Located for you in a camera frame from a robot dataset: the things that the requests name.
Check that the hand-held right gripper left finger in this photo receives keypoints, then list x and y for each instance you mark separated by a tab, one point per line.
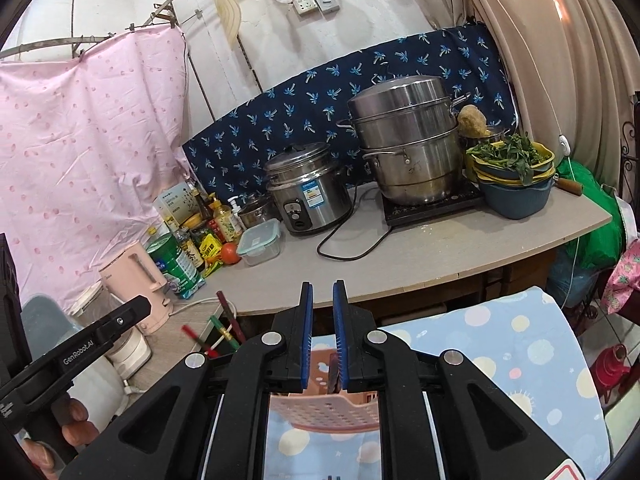
306	335

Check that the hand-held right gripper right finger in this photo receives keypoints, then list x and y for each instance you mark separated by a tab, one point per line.
341	335

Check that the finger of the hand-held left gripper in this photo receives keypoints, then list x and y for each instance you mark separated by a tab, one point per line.
80	347
7	300

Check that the pink perforated utensil basket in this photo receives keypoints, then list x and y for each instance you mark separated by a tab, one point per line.
325	410

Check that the green chopstick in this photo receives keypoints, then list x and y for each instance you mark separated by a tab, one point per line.
222	331

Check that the red chopstick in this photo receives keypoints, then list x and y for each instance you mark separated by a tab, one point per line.
197	341

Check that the person's left hand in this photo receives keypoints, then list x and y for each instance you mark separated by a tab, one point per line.
77	422

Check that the light blue dish drainer box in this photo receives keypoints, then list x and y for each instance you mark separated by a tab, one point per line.
45	317

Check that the pink electric kettle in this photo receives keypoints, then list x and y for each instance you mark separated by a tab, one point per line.
137	285

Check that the clear container with green lid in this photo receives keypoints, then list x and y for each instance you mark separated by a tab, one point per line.
259	242

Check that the red tomato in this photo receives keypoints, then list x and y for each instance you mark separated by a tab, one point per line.
230	253

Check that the yellow snack packet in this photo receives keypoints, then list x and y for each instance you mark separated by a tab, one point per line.
211	252

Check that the green tin can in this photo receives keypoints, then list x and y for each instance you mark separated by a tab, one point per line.
175	265

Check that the small steel pot with lid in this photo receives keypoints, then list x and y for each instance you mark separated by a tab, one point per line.
255	212

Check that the steel rice cooker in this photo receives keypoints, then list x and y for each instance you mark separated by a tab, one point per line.
305	195

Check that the grey wooden counter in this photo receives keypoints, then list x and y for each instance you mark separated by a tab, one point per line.
450	245

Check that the dark sauce bottle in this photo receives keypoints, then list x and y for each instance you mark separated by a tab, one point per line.
190	250

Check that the white pump bottle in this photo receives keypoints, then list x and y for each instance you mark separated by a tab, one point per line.
235	207

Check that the black induction cooktop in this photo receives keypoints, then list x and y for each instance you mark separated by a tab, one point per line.
430	210

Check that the blue planet-print tablecloth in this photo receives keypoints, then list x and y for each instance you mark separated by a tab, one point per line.
500	360

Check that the white carton box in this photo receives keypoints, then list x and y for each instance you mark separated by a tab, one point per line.
172	202

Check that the pink dotted hanging sheet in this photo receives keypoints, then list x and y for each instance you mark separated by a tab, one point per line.
75	135

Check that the large steel steamer pot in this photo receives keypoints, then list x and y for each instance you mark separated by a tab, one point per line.
410	150

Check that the yellow plastic colander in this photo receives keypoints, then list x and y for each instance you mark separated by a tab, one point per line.
485	172

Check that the blue plastic basin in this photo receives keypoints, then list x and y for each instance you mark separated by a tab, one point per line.
515	200

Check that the navy palm-print cloth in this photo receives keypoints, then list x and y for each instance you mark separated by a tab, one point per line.
300	100

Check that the green leafy vegetables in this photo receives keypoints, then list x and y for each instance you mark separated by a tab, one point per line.
505	155

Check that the brown loofah lump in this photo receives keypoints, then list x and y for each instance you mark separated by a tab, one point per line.
472	120

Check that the red-bordered white label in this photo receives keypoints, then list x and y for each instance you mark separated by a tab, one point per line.
565	470

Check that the red bottle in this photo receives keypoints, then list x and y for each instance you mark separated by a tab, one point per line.
610	370

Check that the green plastic bag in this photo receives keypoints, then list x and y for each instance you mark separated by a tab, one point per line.
595	210

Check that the pink pineapple-print cloth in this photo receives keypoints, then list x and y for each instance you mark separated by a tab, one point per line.
622	280

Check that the cream hanging cutting board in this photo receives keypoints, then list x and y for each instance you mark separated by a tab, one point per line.
227	5

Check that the beige curtain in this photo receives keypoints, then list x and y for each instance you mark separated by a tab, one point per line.
550	35

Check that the metal rod frame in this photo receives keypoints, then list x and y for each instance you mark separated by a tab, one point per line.
75	42

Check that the white wall socket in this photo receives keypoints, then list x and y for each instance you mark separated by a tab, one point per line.
305	4

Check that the white wall switch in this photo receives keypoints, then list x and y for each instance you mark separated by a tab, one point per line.
326	0

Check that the dark metal scrollwork frame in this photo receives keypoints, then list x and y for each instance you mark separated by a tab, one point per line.
631	145

